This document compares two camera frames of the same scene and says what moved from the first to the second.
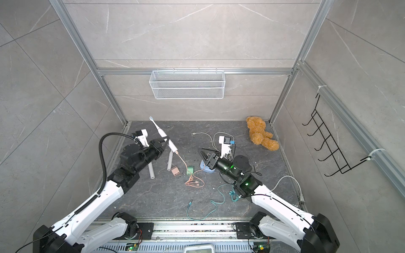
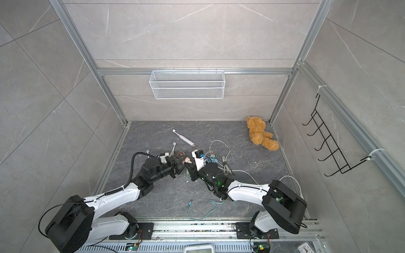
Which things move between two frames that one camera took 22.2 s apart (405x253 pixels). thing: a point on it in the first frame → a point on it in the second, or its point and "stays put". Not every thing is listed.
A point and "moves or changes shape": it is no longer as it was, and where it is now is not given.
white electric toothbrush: (170, 144) → (183, 137)
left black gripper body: (149, 155) → (168, 169)
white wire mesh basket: (187, 85) stays put
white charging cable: (213, 142) moves or changes shape
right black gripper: (213, 163) → (194, 173)
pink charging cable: (194, 181) → (180, 153)
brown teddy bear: (257, 126) stays put
